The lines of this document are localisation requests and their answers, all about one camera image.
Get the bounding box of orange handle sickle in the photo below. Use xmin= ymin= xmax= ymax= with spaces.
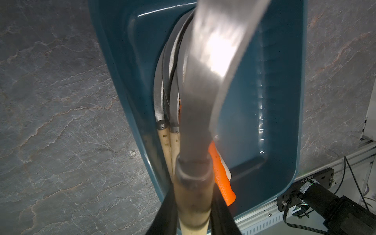
xmin=208 ymin=141 xmax=236 ymax=206
xmin=178 ymin=99 xmax=182 ymax=120

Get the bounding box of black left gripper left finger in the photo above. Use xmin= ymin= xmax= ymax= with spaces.
xmin=146 ymin=185 xmax=178 ymax=235

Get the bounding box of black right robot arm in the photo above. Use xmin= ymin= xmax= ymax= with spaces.
xmin=300 ymin=181 xmax=376 ymax=235

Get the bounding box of teal plastic storage bin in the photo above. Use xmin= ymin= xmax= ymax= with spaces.
xmin=88 ymin=1 xmax=307 ymax=219

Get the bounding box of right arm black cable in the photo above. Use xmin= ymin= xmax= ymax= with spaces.
xmin=282 ymin=155 xmax=371 ymax=235

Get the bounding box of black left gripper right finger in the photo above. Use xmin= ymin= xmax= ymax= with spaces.
xmin=210 ymin=185 xmax=242 ymax=235

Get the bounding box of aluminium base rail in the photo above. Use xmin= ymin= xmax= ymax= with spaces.
xmin=234 ymin=85 xmax=376 ymax=235

